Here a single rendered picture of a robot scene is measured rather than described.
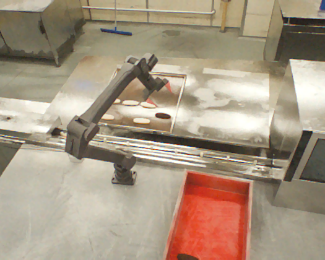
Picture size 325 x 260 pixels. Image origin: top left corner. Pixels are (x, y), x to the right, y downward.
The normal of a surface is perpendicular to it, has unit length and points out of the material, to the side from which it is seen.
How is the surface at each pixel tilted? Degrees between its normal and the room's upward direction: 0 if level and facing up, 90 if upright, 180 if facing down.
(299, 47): 90
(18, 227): 0
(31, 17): 90
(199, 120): 10
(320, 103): 0
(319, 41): 90
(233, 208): 0
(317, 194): 90
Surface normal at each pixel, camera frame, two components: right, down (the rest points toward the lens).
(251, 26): -0.24, 0.66
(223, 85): -0.08, -0.61
